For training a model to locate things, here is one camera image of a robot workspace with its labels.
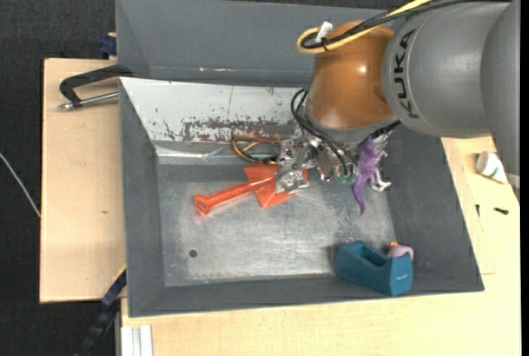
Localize small pink toy figure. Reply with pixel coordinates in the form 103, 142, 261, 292
387, 241, 415, 263

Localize teal tape dispenser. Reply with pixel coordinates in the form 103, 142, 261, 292
333, 240, 414, 298

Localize grey metal bin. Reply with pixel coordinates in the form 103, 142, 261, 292
114, 0, 485, 318

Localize white paper cup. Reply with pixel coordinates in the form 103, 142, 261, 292
474, 150, 511, 185

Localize brown-rimmed sunglasses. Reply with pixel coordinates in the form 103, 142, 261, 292
230, 133, 290, 164

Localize purple toy dinosaur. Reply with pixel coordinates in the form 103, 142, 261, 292
353, 137, 392, 217

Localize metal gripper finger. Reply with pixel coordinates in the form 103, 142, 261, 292
276, 138, 300, 170
274, 169, 311, 195

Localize orange toy shovel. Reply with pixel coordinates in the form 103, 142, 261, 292
193, 163, 310, 217

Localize pale wood board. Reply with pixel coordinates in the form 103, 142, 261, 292
39, 58, 127, 304

